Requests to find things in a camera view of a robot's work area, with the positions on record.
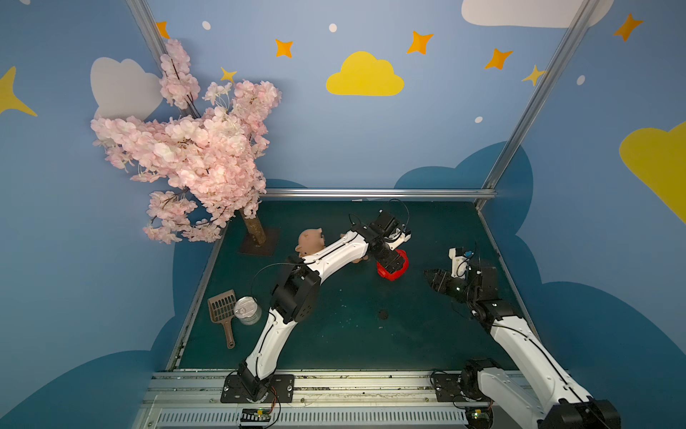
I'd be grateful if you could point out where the pink cherry blossom tree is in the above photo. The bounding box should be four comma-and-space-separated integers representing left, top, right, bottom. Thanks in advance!
89, 38, 283, 247

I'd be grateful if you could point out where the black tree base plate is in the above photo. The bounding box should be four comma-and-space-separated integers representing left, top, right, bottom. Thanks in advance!
238, 226, 282, 257

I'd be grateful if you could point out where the left small circuit board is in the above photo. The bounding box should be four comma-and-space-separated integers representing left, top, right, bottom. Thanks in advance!
239, 408, 273, 428

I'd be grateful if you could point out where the brown plastic litter scoop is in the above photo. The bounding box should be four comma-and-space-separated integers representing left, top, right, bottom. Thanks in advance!
207, 290, 237, 350

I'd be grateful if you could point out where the aluminium right corner post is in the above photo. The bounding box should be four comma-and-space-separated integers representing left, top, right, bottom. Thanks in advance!
474, 0, 601, 213

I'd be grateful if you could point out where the pink piggy bank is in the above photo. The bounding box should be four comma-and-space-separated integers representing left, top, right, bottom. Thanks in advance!
295, 228, 326, 258

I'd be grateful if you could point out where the clear round plastic jar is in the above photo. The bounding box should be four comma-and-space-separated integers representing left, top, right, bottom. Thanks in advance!
233, 296, 262, 325

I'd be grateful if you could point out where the aluminium back frame bar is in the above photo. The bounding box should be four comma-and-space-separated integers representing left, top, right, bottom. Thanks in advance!
263, 188, 497, 200

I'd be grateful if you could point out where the red piggy bank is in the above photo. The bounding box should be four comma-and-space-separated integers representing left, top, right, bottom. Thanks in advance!
376, 250, 409, 282

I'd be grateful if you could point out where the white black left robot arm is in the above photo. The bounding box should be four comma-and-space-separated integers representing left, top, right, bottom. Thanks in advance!
237, 210, 411, 402

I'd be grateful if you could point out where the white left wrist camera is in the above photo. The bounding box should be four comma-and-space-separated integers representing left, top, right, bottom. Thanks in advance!
384, 228, 412, 250

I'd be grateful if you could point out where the aluminium front rail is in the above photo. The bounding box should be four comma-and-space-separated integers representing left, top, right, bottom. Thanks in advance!
130, 369, 596, 429

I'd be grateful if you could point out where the aluminium corner post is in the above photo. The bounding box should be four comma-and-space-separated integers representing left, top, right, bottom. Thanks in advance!
474, 0, 601, 213
127, 1, 200, 118

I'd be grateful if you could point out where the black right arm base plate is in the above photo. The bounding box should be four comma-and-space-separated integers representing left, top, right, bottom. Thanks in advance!
430, 371, 491, 402

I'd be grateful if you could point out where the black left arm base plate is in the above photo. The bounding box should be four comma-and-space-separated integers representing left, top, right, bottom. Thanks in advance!
220, 374, 295, 403

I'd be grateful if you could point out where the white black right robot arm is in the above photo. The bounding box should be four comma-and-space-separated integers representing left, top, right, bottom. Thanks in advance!
424, 259, 622, 428

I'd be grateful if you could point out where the aluminium left corner post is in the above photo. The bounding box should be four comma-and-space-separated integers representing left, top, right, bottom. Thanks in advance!
127, 1, 200, 118

